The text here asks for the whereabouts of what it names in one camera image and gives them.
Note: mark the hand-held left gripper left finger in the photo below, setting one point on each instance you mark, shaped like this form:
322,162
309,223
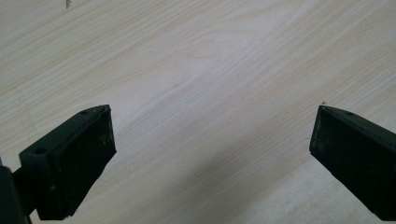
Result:
71,161

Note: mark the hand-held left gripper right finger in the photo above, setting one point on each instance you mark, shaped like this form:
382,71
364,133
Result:
355,149

